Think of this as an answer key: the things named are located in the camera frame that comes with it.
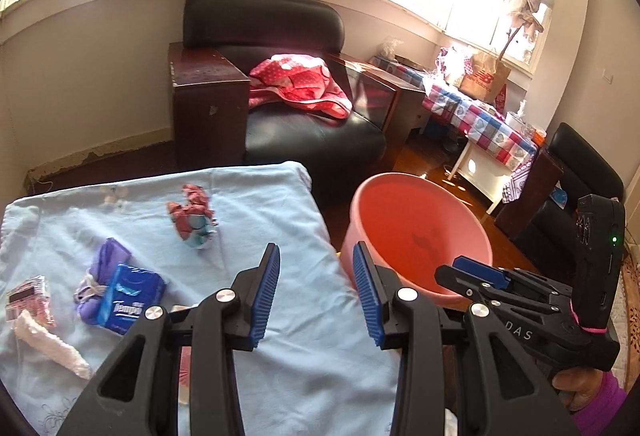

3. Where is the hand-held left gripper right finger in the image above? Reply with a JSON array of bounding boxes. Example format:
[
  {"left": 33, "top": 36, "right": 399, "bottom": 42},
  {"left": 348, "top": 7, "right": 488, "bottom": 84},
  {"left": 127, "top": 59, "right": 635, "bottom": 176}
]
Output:
[{"left": 352, "top": 241, "right": 583, "bottom": 436}]

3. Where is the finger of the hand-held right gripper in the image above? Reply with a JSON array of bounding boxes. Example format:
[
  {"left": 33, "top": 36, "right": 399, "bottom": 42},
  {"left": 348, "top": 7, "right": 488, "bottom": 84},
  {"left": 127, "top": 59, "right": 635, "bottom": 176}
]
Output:
[
  {"left": 434, "top": 265, "right": 551, "bottom": 318},
  {"left": 452, "top": 255, "right": 572, "bottom": 313}
]

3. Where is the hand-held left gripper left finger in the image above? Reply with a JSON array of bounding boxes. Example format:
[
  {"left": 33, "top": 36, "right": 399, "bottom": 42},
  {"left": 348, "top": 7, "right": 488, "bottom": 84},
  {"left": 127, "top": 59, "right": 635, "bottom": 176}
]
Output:
[{"left": 55, "top": 243, "right": 282, "bottom": 436}]

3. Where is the pink plastic bucket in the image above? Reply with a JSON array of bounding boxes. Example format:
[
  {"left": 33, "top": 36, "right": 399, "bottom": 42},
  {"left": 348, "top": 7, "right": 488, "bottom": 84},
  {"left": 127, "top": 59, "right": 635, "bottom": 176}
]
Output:
[{"left": 340, "top": 172, "right": 493, "bottom": 309}]

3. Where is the red blue paper ball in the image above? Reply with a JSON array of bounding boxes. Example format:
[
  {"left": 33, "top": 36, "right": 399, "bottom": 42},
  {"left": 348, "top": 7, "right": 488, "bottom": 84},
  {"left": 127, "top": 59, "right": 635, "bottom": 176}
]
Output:
[{"left": 166, "top": 183, "right": 219, "bottom": 251}]

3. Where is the blue tissue pack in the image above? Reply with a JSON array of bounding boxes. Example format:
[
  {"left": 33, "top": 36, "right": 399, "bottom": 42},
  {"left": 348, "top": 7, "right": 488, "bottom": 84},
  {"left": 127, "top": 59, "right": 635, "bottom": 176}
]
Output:
[{"left": 96, "top": 263, "right": 167, "bottom": 336}]

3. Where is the purple plastic bag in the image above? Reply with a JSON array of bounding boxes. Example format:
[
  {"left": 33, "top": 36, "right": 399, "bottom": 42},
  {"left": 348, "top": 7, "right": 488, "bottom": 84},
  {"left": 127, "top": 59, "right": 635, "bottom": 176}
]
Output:
[{"left": 74, "top": 237, "right": 133, "bottom": 326}]

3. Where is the white towel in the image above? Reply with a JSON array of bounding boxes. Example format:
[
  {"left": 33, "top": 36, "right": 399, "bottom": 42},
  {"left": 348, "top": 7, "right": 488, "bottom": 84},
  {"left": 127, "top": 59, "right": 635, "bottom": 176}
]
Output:
[{"left": 14, "top": 310, "right": 95, "bottom": 379}]

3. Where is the pink clear snack wrapper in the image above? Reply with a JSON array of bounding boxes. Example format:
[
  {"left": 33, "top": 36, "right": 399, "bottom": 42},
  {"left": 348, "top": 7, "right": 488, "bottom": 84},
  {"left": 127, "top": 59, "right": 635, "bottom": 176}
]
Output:
[{"left": 6, "top": 276, "right": 55, "bottom": 329}]

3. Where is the person's right forearm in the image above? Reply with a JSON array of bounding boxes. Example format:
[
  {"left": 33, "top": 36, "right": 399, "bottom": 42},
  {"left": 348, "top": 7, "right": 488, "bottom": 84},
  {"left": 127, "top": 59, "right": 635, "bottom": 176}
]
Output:
[{"left": 570, "top": 372, "right": 632, "bottom": 436}]

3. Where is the person's right hand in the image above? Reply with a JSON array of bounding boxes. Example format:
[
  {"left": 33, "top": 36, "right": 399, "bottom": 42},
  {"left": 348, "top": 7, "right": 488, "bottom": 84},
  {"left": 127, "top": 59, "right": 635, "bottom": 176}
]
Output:
[{"left": 551, "top": 365, "right": 609, "bottom": 413}]

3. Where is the patterned rug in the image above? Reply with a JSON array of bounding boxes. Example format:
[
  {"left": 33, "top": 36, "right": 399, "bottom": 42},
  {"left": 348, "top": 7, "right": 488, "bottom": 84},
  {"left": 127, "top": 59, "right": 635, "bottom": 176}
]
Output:
[{"left": 617, "top": 246, "right": 640, "bottom": 367}]

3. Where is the light blue blanket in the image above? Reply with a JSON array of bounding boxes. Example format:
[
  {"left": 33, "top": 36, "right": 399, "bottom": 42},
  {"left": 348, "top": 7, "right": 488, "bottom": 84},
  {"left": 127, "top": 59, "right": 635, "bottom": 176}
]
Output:
[{"left": 0, "top": 161, "right": 416, "bottom": 436}]

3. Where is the black white patterned cloth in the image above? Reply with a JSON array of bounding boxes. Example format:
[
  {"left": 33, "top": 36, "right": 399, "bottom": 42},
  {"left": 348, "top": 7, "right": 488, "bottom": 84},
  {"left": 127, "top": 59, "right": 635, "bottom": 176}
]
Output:
[{"left": 502, "top": 161, "right": 536, "bottom": 204}]

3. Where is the white table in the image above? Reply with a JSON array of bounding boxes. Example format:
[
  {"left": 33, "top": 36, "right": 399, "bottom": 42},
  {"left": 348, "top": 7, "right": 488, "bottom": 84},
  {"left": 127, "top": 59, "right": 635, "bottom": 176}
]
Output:
[{"left": 445, "top": 136, "right": 516, "bottom": 214}]

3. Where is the small black leather armchair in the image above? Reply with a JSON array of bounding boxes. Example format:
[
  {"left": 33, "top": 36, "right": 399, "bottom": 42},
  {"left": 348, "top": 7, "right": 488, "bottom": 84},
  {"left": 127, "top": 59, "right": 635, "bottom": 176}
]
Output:
[{"left": 495, "top": 122, "right": 626, "bottom": 262}]

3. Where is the checkered cloth side table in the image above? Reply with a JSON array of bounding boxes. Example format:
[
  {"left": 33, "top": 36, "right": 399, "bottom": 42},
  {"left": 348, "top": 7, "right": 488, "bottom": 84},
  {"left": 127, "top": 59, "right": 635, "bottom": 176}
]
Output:
[{"left": 370, "top": 55, "right": 543, "bottom": 167}]

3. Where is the brown paper bag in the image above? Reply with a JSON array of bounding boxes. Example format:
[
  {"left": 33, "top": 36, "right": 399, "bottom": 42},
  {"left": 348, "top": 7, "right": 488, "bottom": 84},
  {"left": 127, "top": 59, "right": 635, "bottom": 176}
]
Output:
[{"left": 459, "top": 49, "right": 512, "bottom": 101}]

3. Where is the plastic wrapped gift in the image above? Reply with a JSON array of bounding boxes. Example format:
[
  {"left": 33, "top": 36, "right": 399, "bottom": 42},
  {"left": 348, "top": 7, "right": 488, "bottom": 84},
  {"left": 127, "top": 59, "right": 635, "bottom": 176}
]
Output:
[{"left": 435, "top": 46, "right": 473, "bottom": 87}]

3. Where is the red polka dot cloth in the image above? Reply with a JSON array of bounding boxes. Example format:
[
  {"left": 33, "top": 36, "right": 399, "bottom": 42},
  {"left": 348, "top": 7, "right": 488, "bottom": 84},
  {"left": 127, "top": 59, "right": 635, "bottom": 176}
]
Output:
[{"left": 248, "top": 55, "right": 353, "bottom": 119}]

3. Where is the small window with blind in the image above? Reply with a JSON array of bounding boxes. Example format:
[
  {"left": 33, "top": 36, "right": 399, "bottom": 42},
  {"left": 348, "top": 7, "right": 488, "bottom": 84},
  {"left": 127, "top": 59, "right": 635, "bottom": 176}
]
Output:
[{"left": 445, "top": 0, "right": 561, "bottom": 77}]

